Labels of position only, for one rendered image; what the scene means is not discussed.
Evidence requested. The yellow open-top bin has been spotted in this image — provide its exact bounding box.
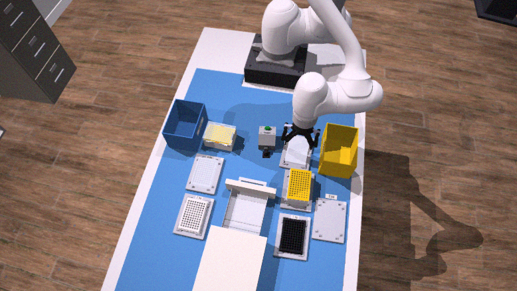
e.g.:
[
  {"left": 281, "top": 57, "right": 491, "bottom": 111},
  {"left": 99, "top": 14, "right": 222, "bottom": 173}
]
[{"left": 318, "top": 123, "right": 359, "bottom": 179}]

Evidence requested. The blue bench mat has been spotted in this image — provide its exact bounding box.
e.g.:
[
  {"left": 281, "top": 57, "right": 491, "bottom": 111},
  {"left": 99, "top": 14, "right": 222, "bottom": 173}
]
[{"left": 115, "top": 68, "right": 355, "bottom": 291}]

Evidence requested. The blue open-top bin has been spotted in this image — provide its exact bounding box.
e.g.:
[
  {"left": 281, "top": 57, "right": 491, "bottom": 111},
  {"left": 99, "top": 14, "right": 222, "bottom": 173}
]
[{"left": 162, "top": 99, "right": 208, "bottom": 152}]

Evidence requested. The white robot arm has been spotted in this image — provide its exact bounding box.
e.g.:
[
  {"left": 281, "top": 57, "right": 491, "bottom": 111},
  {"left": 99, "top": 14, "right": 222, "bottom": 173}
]
[{"left": 251, "top": 0, "right": 383, "bottom": 129}]

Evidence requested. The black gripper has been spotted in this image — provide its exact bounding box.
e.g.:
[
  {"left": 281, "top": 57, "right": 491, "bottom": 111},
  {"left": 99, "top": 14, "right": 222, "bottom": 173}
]
[{"left": 281, "top": 122, "right": 320, "bottom": 155}]

